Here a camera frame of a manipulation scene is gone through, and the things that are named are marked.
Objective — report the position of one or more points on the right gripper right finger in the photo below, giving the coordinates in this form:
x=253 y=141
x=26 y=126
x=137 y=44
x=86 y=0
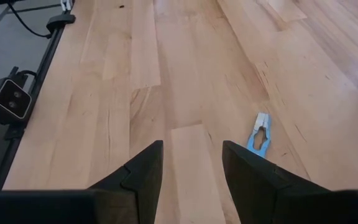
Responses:
x=291 y=205

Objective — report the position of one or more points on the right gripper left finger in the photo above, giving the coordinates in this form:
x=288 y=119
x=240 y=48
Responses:
x=73 y=207

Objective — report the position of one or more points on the black table-level camera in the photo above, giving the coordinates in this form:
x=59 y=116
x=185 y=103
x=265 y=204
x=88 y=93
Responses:
x=8 y=99

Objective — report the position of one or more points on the black aluminium table frame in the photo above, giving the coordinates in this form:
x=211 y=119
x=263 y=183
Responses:
x=42 y=71

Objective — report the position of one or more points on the black frame clamp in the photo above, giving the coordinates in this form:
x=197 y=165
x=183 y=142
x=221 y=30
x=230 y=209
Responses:
x=60 y=20

